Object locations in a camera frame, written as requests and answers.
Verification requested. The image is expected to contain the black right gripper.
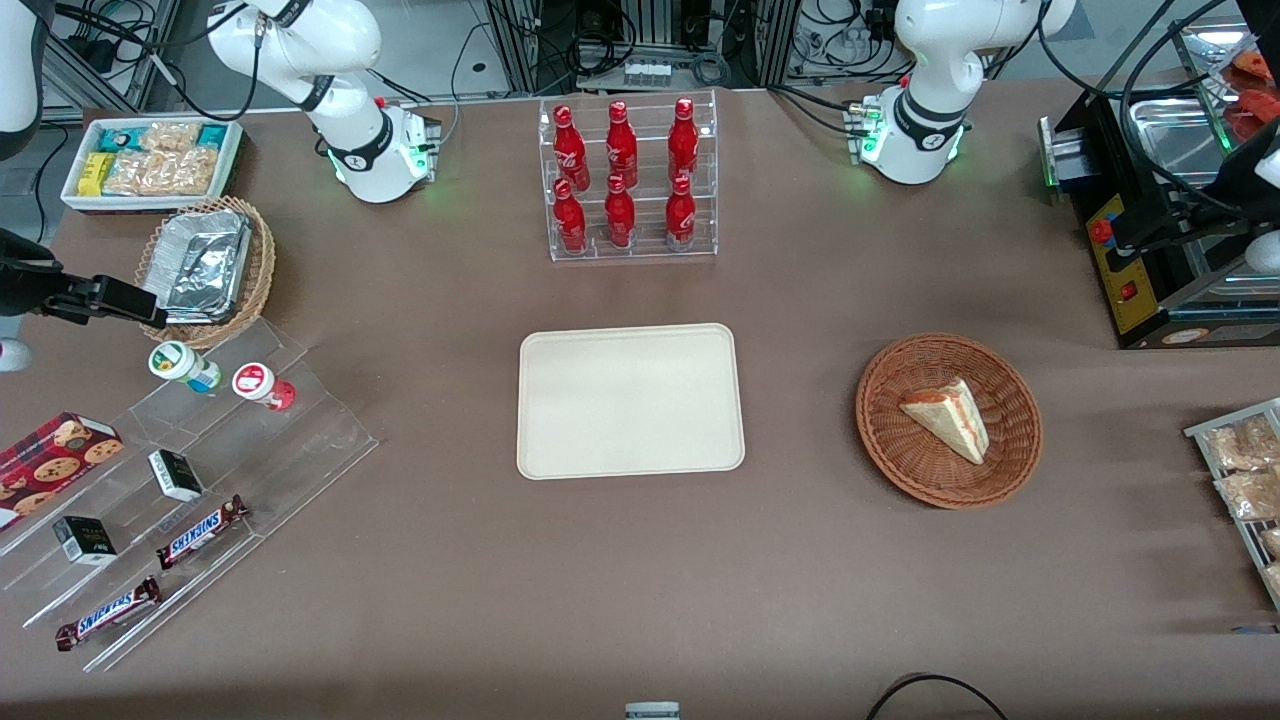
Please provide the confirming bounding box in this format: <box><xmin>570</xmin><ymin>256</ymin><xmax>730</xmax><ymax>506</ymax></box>
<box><xmin>0</xmin><ymin>229</ymin><xmax>169</xmax><ymax>327</ymax></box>

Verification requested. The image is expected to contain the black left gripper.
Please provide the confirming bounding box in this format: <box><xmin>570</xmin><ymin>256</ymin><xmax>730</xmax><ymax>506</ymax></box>
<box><xmin>1117</xmin><ymin>124</ymin><xmax>1280</xmax><ymax>252</ymax></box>

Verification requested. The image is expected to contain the green-lidded yogurt cup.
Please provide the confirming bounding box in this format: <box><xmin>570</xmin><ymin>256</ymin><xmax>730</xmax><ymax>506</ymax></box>
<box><xmin>149</xmin><ymin>341</ymin><xmax>222</xmax><ymax>393</ymax></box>

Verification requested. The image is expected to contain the stainless steel tray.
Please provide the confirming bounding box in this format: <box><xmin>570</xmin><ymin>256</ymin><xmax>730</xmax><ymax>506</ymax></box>
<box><xmin>1128</xmin><ymin>95</ymin><xmax>1233</xmax><ymax>186</ymax></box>

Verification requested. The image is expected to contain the aluminium foil tray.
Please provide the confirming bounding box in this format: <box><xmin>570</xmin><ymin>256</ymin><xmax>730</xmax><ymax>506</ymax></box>
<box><xmin>142</xmin><ymin>209</ymin><xmax>252</xmax><ymax>324</ymax></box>

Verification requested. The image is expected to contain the cream plastic tray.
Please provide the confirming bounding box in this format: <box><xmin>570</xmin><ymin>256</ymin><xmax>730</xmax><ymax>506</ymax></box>
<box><xmin>516</xmin><ymin>323</ymin><xmax>747</xmax><ymax>481</ymax></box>

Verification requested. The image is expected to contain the black countertop oven machine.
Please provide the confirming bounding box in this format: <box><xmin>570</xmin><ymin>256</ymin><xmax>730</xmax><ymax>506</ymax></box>
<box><xmin>1038</xmin><ymin>88</ymin><xmax>1280</xmax><ymax>351</ymax></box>

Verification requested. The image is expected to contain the red packaged food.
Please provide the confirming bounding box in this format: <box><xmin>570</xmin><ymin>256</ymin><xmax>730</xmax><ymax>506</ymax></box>
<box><xmin>1236</xmin><ymin>88</ymin><xmax>1280</xmax><ymax>141</ymax></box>

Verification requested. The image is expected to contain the clear bag of crackers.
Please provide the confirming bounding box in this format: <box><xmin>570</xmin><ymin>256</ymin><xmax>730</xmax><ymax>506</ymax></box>
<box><xmin>101</xmin><ymin>121</ymin><xmax>221</xmax><ymax>197</ymax></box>

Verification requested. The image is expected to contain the red plaid cookie box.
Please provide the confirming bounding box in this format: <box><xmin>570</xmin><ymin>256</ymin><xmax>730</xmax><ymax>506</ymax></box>
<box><xmin>0</xmin><ymin>412</ymin><xmax>125</xmax><ymax>532</ymax></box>

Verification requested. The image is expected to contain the tan wicker basket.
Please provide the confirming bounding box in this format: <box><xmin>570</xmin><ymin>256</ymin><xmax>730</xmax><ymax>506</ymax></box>
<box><xmin>135</xmin><ymin>195</ymin><xmax>277</xmax><ymax>351</ymax></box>

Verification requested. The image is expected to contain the red-lidded yogurt cup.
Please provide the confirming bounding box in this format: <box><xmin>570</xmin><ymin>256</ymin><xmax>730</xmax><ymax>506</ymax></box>
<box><xmin>232</xmin><ymin>363</ymin><xmax>297</xmax><ymax>412</ymax></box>

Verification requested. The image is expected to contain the small black box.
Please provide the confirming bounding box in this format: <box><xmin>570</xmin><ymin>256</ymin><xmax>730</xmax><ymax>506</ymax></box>
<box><xmin>148</xmin><ymin>449</ymin><xmax>205</xmax><ymax>503</ymax></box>
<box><xmin>52</xmin><ymin>515</ymin><xmax>118</xmax><ymax>567</ymax></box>

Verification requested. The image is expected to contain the white snack bin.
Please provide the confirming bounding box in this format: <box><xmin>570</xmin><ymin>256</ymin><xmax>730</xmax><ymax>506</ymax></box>
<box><xmin>60</xmin><ymin>117</ymin><xmax>245</xmax><ymax>215</ymax></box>

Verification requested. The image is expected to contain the clear bag of snacks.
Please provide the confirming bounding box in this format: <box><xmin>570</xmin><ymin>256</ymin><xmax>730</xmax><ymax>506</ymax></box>
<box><xmin>1214</xmin><ymin>468</ymin><xmax>1280</xmax><ymax>521</ymax></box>
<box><xmin>1205</xmin><ymin>415</ymin><xmax>1280</xmax><ymax>473</ymax></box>

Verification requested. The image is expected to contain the clear acrylic stepped display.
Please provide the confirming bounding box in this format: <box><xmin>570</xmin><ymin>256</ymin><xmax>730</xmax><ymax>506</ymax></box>
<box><xmin>0</xmin><ymin>318</ymin><xmax>380</xmax><ymax>674</ymax></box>

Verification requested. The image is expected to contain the Snickers chocolate bar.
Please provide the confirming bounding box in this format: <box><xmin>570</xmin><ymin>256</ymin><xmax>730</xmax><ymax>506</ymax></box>
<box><xmin>55</xmin><ymin>576</ymin><xmax>163</xmax><ymax>652</ymax></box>
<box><xmin>156</xmin><ymin>495</ymin><xmax>250</xmax><ymax>571</ymax></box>

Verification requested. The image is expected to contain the wrapped triangle sandwich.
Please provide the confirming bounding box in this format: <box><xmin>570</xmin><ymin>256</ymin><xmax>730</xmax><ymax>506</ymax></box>
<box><xmin>899</xmin><ymin>377</ymin><xmax>990</xmax><ymax>466</ymax></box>

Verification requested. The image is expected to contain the round brown wicker basket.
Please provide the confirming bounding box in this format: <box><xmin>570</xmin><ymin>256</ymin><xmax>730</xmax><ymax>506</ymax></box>
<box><xmin>855</xmin><ymin>333</ymin><xmax>1044</xmax><ymax>511</ymax></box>

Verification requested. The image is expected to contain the red cola bottle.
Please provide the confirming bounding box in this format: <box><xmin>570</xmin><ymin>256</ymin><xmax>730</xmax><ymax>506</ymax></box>
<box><xmin>667</xmin><ymin>97</ymin><xmax>700</xmax><ymax>184</ymax></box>
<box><xmin>553</xmin><ymin>178</ymin><xmax>589</xmax><ymax>254</ymax></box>
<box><xmin>604</xmin><ymin>174</ymin><xmax>637</xmax><ymax>249</ymax></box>
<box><xmin>606</xmin><ymin>100</ymin><xmax>639</xmax><ymax>190</ymax></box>
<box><xmin>665</xmin><ymin>175</ymin><xmax>698</xmax><ymax>252</ymax></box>
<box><xmin>553</xmin><ymin>105</ymin><xmax>591</xmax><ymax>192</ymax></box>

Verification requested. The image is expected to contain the clear acrylic bottle rack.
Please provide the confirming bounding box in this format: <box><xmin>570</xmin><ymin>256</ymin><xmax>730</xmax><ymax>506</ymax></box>
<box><xmin>538</xmin><ymin>89</ymin><xmax>719</xmax><ymax>264</ymax></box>

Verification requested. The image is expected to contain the grey wire rack tray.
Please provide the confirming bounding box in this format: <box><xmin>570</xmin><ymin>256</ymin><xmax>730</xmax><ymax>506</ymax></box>
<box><xmin>1184</xmin><ymin>398</ymin><xmax>1280</xmax><ymax>613</ymax></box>

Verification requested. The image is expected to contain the black cable loop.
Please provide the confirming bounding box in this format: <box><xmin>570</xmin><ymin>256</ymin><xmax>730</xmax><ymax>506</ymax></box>
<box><xmin>864</xmin><ymin>674</ymin><xmax>1012</xmax><ymax>720</ymax></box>

